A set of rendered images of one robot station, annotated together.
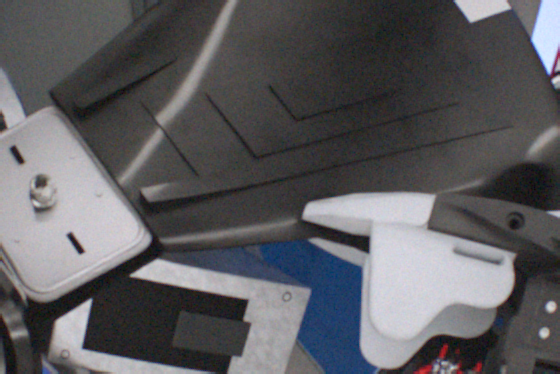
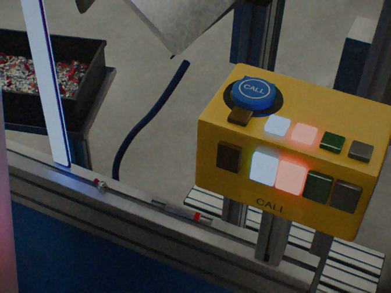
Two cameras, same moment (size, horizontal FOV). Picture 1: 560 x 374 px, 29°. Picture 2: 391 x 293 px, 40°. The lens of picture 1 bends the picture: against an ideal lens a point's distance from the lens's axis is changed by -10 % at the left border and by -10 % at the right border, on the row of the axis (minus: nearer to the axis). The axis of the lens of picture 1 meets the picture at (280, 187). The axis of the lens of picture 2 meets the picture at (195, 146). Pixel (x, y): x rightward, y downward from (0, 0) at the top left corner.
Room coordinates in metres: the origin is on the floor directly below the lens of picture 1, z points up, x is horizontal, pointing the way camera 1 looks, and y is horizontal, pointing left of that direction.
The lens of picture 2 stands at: (0.98, -0.24, 1.38)
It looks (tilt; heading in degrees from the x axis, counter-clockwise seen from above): 43 degrees down; 153
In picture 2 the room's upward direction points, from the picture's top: 3 degrees clockwise
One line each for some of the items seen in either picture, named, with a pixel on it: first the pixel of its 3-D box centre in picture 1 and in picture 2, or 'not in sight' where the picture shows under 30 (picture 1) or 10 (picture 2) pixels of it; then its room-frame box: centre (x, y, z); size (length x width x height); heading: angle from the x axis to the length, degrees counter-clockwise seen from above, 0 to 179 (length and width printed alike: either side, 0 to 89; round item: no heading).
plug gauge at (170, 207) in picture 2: not in sight; (181, 211); (0.59, -0.06, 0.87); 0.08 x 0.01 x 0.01; 43
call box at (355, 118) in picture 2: not in sight; (291, 153); (0.68, 0.01, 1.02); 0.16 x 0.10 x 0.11; 40
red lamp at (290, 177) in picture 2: not in sight; (290, 178); (0.73, -0.02, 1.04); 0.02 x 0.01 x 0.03; 40
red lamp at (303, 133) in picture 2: not in sight; (304, 133); (0.71, 0.00, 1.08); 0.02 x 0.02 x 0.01; 40
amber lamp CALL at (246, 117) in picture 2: not in sight; (240, 116); (0.67, -0.04, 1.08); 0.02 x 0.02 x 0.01; 40
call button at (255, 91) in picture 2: not in sight; (253, 95); (0.65, -0.02, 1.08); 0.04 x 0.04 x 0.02
